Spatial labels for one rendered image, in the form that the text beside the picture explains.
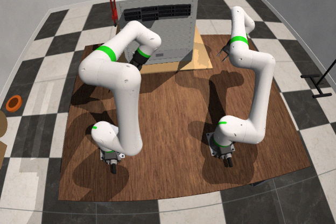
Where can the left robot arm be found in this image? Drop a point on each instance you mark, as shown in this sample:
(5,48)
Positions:
(101,69)

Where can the light grey rectangular frame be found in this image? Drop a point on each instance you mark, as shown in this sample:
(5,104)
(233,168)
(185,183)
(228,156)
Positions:
(176,33)

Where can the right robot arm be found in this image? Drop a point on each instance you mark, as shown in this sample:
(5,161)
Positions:
(232,129)

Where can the tan flat board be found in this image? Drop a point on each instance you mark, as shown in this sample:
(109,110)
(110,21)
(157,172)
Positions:
(200,60)

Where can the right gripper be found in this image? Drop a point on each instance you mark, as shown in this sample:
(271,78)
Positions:
(226,49)

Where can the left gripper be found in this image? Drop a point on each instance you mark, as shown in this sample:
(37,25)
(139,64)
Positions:
(138,60)

